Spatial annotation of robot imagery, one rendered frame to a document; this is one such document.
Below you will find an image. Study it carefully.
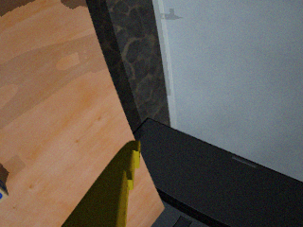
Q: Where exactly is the beige block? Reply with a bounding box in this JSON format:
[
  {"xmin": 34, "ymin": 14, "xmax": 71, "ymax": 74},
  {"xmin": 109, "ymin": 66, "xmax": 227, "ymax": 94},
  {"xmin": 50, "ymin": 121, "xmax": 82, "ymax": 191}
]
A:
[{"xmin": 0, "ymin": 179, "xmax": 9, "ymax": 203}]

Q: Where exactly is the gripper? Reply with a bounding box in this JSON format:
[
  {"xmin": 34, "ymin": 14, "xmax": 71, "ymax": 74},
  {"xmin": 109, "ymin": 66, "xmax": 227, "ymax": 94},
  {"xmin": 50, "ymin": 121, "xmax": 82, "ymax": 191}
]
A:
[{"xmin": 61, "ymin": 140, "xmax": 140, "ymax": 227}]

